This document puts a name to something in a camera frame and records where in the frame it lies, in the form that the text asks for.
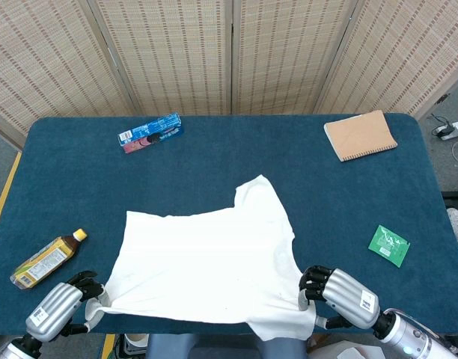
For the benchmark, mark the long yellow floor tape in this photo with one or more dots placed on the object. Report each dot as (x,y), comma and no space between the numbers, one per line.
(4,198)

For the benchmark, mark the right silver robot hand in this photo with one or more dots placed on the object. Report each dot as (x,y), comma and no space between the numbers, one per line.
(348,295)

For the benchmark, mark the white paper sheet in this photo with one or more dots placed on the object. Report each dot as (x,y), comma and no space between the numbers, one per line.
(348,351)

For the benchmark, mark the tea bottle with yellow cap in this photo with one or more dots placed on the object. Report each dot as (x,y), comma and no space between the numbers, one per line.
(45,261)

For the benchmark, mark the black flat floor object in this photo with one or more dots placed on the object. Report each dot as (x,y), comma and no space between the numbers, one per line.
(455,198)

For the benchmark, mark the white cloth garment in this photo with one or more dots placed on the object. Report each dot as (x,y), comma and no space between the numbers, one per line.
(203,261)

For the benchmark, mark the black plug adapter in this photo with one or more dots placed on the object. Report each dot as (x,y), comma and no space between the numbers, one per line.
(444,131)

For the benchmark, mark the short yellow floor tape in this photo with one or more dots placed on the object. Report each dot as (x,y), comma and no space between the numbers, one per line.
(108,346)

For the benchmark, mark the blue cookie box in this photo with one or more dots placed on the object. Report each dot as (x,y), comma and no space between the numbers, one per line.
(150,132)

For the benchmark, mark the blue table cloth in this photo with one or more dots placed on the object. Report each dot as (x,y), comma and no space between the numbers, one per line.
(229,179)

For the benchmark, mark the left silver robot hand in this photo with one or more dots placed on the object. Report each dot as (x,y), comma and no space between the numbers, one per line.
(53,310)

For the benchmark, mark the bamboo folding screen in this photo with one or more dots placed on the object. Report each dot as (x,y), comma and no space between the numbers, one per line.
(184,56)

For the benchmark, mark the brown spiral notebook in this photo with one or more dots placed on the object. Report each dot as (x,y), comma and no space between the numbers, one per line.
(360,136)

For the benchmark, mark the green packet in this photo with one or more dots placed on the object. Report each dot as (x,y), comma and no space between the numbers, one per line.
(389,246)

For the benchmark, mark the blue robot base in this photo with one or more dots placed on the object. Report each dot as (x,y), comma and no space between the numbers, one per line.
(225,348)

